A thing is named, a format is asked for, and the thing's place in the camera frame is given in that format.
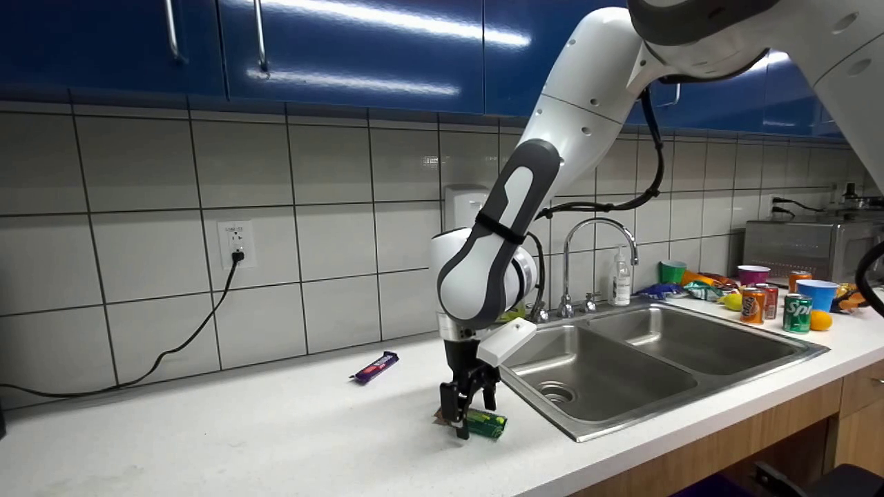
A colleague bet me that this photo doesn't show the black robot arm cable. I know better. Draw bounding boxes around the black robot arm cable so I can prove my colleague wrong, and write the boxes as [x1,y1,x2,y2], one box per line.
[524,87,669,324]

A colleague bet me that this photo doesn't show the orange soda can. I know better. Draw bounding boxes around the orange soda can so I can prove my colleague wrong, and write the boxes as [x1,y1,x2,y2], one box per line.
[741,286,769,327]

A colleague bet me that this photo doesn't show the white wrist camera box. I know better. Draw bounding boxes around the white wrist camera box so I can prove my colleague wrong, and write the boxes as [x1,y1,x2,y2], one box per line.
[475,319,542,371]

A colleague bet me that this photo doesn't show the purple candy bar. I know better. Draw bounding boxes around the purple candy bar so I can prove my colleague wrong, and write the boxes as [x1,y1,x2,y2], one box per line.
[348,348,403,388]

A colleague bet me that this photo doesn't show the blue plastic cup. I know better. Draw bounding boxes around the blue plastic cup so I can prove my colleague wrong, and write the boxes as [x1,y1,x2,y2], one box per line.
[796,280,841,316]

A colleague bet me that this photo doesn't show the chrome gooseneck faucet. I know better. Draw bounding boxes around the chrome gooseneck faucet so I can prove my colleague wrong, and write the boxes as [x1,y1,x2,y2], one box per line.
[534,216,642,324]

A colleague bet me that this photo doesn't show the wooden base cabinet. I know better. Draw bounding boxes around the wooden base cabinet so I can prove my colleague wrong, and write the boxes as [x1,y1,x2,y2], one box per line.
[569,357,884,497]

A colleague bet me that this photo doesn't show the green printed can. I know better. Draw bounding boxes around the green printed can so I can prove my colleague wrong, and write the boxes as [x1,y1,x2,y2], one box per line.
[781,290,814,338]

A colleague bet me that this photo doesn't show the red soda can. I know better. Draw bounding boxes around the red soda can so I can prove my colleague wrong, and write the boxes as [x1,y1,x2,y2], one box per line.
[761,286,785,324]

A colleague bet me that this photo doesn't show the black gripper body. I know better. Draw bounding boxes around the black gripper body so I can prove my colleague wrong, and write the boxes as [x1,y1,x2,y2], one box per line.
[443,338,501,389]

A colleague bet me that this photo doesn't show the black power cable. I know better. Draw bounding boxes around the black power cable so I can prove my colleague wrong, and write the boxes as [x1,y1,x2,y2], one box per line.
[0,248,248,403]

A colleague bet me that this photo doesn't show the blue snack bag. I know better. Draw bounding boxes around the blue snack bag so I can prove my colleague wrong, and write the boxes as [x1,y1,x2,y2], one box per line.
[633,281,679,305]

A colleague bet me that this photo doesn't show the colourful snack packets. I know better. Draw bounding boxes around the colourful snack packets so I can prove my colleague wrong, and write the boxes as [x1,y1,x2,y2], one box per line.
[683,270,732,305]

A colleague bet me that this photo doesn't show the green lunch bar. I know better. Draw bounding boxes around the green lunch bar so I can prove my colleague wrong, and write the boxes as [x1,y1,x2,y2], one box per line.
[459,408,511,443]

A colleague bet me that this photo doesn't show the black chair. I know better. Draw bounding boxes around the black chair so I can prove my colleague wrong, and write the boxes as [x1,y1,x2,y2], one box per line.
[754,459,884,497]

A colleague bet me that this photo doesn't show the stainless steel double sink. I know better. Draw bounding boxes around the stainless steel double sink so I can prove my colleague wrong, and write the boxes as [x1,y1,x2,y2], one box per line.
[494,302,831,446]

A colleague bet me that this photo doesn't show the silver cabinet handle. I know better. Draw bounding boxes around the silver cabinet handle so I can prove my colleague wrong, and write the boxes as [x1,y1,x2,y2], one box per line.
[252,0,274,76]

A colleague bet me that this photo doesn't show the white wall soap dispenser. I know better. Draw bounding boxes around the white wall soap dispenser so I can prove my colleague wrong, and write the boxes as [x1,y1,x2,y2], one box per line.
[443,189,493,236]

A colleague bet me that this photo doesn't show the white wall outlet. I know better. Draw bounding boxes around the white wall outlet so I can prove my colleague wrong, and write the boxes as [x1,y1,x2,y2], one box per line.
[218,218,256,270]

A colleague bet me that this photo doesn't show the white pump bottle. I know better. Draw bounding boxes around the white pump bottle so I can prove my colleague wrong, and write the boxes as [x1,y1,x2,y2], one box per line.
[610,251,636,310]

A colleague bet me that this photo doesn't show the dark chip bag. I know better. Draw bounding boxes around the dark chip bag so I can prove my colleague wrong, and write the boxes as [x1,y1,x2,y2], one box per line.
[831,286,867,316]

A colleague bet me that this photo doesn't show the stainless steel appliance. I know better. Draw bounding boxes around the stainless steel appliance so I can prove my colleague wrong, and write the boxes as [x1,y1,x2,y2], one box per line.
[741,218,879,286]

